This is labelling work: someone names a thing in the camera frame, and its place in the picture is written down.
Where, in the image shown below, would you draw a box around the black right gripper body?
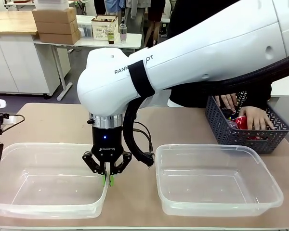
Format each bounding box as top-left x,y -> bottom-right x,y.
91,126 -> 125,169

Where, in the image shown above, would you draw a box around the clear plastic container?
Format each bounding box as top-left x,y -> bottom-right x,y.
155,143 -> 284,217
0,142 -> 109,219

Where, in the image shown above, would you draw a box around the red crushed can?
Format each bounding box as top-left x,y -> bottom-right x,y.
231,115 -> 250,132

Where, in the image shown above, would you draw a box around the person's left forearm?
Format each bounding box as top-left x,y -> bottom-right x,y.
245,83 -> 273,110

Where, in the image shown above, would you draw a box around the dark grey woven basket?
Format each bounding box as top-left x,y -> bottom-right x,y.
205,95 -> 289,154

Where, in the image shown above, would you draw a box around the person's right hand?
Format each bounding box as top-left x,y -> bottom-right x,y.
214,93 -> 238,113

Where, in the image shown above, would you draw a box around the person's left hand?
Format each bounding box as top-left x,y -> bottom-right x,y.
239,106 -> 276,131

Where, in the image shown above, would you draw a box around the white background table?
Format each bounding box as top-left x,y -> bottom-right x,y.
33,32 -> 143,102

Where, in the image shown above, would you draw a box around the cup with dark drink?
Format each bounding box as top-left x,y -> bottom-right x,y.
107,30 -> 116,45

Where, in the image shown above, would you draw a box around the cardboard box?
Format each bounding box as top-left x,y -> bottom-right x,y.
32,7 -> 77,25
38,29 -> 81,45
35,18 -> 79,35

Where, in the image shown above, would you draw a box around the clear plastic bottle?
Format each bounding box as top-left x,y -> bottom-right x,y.
118,17 -> 128,44

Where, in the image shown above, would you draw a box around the dark crushed can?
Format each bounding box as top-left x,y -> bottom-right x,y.
221,107 -> 236,120

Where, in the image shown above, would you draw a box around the light wooden crate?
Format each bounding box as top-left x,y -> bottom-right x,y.
91,14 -> 118,40

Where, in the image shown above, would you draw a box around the clear storage boxes stack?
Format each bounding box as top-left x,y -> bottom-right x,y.
77,23 -> 93,39

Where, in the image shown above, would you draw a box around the bystander in khaki trousers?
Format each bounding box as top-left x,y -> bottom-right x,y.
123,0 -> 145,30

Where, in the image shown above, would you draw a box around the bystander in dark skirt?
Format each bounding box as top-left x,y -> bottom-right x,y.
144,0 -> 167,49

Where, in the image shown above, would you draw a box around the bystander in blue shirt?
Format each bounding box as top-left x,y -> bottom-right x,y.
104,0 -> 126,16

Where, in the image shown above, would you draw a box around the person in black top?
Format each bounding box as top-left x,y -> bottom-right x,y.
167,0 -> 273,109

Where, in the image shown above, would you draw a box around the white side table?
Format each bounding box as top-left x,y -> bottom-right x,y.
271,74 -> 289,98

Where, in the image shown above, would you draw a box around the thin black left gripper cable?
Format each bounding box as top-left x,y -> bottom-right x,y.
0,114 -> 26,133

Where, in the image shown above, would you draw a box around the thin black right gripper cables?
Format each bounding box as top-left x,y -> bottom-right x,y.
134,121 -> 157,169

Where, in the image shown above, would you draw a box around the black velcro strap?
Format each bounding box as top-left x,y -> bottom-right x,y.
128,60 -> 156,97

